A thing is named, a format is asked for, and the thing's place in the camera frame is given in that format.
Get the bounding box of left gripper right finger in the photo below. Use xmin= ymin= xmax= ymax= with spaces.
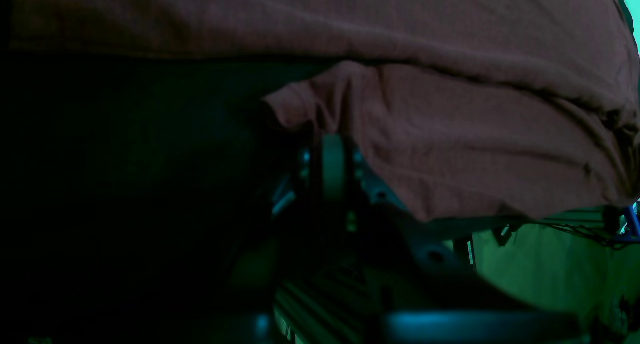
xmin=345 ymin=136 xmax=410 ymax=220

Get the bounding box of red long-sleeve T-shirt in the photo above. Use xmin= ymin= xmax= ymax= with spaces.
xmin=9 ymin=0 xmax=639 ymax=220

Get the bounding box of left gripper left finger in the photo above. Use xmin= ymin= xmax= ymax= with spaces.
xmin=270 ymin=137 xmax=321 ymax=220

